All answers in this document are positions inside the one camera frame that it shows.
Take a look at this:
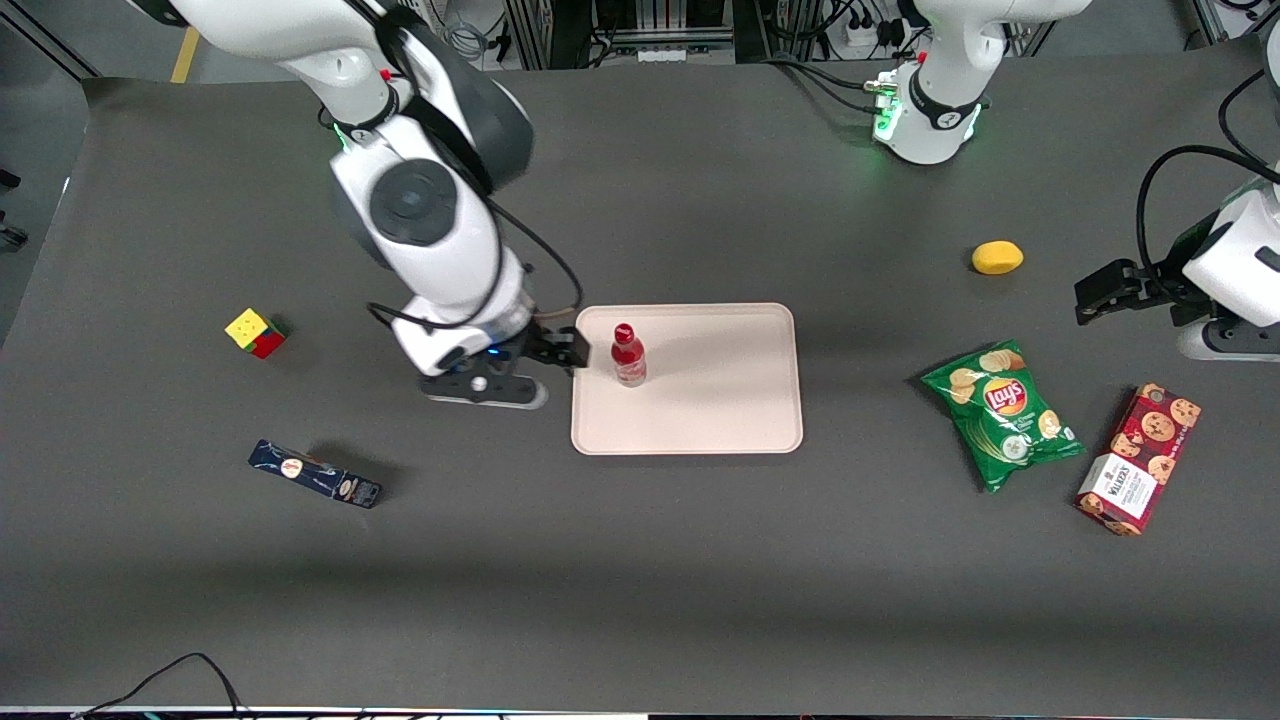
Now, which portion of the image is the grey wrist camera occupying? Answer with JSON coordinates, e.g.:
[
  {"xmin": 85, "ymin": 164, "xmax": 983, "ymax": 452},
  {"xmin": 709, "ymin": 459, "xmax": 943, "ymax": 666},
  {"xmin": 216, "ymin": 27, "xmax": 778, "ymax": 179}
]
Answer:
[
  {"xmin": 420, "ymin": 372, "xmax": 550, "ymax": 411},
  {"xmin": 1177, "ymin": 318, "xmax": 1280, "ymax": 363}
]

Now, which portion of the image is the red Walkers cookie box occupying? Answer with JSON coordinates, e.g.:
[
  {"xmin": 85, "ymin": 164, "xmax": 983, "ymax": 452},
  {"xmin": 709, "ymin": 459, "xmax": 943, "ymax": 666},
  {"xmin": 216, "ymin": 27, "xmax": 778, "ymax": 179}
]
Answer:
[{"xmin": 1076, "ymin": 383, "xmax": 1202, "ymax": 538}]

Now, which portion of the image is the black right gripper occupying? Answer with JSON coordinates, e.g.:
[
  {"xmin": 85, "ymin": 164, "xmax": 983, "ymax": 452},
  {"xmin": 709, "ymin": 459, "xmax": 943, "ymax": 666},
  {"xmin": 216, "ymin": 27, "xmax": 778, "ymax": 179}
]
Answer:
[{"xmin": 488, "ymin": 325, "xmax": 592, "ymax": 379}]

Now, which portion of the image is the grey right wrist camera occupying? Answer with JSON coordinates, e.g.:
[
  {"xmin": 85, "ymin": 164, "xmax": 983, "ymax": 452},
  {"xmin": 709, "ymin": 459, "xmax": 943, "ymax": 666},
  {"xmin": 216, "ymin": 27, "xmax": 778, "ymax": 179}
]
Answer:
[{"xmin": 420, "ymin": 372, "xmax": 550, "ymax": 411}]

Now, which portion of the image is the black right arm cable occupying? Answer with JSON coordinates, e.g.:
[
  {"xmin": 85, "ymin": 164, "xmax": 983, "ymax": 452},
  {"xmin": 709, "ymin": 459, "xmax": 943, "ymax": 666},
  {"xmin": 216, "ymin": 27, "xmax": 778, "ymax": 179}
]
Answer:
[{"xmin": 366, "ymin": 195, "xmax": 585, "ymax": 332}]

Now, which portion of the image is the green Lay's chips bag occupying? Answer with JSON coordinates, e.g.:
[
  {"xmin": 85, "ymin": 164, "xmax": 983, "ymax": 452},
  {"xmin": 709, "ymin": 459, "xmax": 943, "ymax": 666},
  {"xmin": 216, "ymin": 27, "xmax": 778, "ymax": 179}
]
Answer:
[{"xmin": 920, "ymin": 339, "xmax": 1086, "ymax": 494}]

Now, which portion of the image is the beige plastic tray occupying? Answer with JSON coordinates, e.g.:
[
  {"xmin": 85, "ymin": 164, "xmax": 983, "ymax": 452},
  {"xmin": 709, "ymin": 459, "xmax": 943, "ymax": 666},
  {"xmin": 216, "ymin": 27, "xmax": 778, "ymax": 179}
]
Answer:
[{"xmin": 570, "ymin": 303, "xmax": 804, "ymax": 456}]

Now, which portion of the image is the white power strip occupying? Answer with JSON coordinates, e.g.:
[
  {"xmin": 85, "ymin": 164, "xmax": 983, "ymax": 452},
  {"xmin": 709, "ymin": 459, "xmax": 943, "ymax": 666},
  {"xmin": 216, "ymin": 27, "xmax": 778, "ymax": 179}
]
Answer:
[{"xmin": 843, "ymin": 18, "xmax": 903, "ymax": 57}]

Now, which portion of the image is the dark blue long box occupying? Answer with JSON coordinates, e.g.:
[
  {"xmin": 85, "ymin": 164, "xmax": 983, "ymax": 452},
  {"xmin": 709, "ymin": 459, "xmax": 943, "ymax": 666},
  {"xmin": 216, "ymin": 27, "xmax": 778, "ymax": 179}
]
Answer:
[{"xmin": 248, "ymin": 439, "xmax": 384, "ymax": 509}]

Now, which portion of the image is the red coke bottle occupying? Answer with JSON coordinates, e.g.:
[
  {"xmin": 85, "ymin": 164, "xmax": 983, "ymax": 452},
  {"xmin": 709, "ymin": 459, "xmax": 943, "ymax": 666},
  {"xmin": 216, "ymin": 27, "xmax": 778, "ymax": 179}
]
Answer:
[{"xmin": 611, "ymin": 322, "xmax": 648, "ymax": 388}]

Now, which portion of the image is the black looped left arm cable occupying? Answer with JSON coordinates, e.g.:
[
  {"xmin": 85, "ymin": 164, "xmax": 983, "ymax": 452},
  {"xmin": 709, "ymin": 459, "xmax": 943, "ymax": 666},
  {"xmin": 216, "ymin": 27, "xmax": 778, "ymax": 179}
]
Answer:
[{"xmin": 1136, "ymin": 145, "xmax": 1280, "ymax": 293}]

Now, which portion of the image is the yellow lemon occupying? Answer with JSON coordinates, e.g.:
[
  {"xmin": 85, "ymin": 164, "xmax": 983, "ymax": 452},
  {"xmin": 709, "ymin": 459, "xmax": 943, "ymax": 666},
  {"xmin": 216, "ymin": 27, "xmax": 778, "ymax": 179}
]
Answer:
[{"xmin": 971, "ymin": 240, "xmax": 1025, "ymax": 276}]

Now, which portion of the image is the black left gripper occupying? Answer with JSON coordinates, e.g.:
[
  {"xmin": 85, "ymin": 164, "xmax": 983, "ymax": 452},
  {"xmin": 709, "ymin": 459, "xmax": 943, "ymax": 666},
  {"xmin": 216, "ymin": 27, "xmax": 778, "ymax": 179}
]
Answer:
[{"xmin": 1075, "ymin": 212, "xmax": 1226, "ymax": 327}]

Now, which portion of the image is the thin black table-edge cable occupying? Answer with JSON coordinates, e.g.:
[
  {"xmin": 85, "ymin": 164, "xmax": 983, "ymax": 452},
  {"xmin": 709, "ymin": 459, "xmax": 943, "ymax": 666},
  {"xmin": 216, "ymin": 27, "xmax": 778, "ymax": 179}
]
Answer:
[{"xmin": 70, "ymin": 652, "xmax": 246, "ymax": 720}]

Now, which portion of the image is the short black curved cable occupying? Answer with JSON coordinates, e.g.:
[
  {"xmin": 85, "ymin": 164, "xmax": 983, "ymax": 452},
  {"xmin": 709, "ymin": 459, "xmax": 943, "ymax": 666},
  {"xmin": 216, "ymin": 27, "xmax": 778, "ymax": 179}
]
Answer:
[{"xmin": 1217, "ymin": 68, "xmax": 1280, "ymax": 169}]

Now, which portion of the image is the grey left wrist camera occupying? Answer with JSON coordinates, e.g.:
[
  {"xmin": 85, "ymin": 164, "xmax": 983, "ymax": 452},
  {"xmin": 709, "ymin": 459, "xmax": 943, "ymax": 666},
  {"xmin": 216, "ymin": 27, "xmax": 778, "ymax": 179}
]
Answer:
[{"xmin": 1177, "ymin": 318, "xmax": 1280, "ymax": 363}]

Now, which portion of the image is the black base cable bundle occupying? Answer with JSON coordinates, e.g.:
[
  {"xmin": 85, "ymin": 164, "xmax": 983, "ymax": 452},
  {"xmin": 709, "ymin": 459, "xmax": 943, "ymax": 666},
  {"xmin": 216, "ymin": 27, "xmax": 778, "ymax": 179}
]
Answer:
[{"xmin": 765, "ymin": 55, "xmax": 901, "ymax": 116}]

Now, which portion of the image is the black equipment rack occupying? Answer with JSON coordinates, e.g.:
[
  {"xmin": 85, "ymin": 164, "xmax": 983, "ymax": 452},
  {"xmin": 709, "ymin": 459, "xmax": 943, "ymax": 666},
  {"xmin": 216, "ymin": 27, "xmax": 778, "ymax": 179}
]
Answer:
[{"xmin": 503, "ymin": 0, "xmax": 803, "ymax": 71}]

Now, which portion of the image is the grey coiled cable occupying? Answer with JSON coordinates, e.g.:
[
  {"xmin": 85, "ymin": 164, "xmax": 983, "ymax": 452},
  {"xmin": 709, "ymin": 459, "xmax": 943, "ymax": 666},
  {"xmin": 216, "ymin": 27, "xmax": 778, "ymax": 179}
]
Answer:
[{"xmin": 443, "ymin": 18, "xmax": 493, "ymax": 63}]

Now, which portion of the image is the multicoloured rubik's cube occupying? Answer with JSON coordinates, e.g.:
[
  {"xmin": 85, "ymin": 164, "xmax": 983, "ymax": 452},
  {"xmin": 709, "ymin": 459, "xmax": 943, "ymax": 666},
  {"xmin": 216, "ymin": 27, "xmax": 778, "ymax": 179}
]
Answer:
[{"xmin": 224, "ymin": 308, "xmax": 288, "ymax": 359}]

